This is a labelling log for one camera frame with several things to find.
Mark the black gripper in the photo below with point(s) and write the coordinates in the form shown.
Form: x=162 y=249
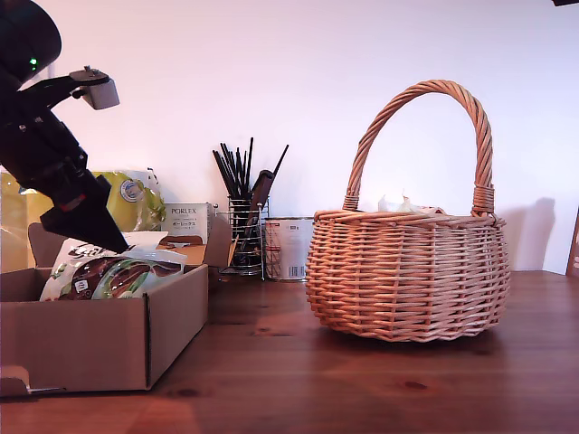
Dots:
x=45 y=158

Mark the white green Galaxy egg bag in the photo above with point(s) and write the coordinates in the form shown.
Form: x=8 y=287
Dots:
x=113 y=276

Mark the brown cardboard box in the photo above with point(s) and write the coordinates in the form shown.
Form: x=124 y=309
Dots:
x=90 y=343

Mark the red and white egg bag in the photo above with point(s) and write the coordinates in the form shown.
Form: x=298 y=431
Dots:
x=409 y=207

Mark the white Porlex box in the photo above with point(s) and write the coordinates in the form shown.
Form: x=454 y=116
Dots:
x=185 y=217

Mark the yellow plastic package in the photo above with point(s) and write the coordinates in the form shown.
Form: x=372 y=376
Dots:
x=145 y=203

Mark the black chopstick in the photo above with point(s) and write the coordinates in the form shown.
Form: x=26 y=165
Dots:
x=230 y=170
x=281 y=159
x=222 y=174
x=251 y=163

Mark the tin can with white label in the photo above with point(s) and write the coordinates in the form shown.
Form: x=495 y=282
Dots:
x=285 y=253

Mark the small white pointed object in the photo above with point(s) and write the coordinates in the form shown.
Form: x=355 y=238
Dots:
x=386 y=204

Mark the brown wooden chair part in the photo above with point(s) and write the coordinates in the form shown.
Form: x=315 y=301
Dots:
x=573 y=253

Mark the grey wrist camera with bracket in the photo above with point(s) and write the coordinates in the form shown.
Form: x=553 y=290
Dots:
x=104 y=95

